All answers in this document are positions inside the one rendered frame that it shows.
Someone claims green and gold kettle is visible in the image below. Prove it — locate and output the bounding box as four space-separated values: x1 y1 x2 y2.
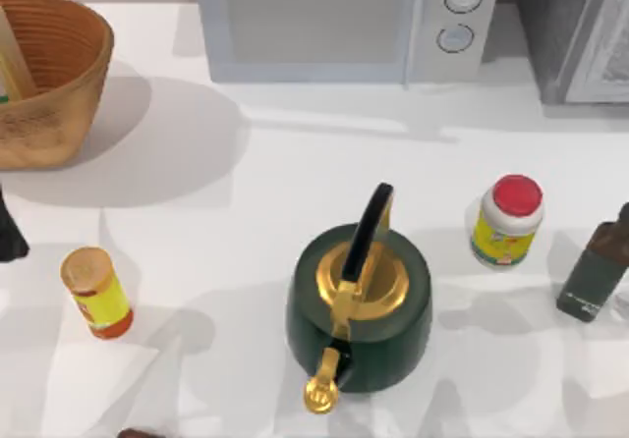
286 182 433 415

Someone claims pale microwave oven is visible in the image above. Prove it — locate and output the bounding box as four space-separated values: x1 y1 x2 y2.
191 0 505 90

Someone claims white jar with red lid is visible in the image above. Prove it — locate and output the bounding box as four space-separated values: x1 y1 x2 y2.
470 174 544 270

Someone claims yellow and orange can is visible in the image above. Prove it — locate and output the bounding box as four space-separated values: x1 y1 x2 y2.
59 246 135 340

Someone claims woven wooden basket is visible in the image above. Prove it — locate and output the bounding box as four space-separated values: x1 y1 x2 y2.
0 0 115 170

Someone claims dark green bottle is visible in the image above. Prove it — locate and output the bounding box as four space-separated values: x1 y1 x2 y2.
555 201 629 323

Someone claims grey cabinet with dark inside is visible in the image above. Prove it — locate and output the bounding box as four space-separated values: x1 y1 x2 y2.
507 0 629 107

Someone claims microwave door handle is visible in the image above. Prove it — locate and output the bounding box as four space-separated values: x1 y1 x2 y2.
403 0 426 90

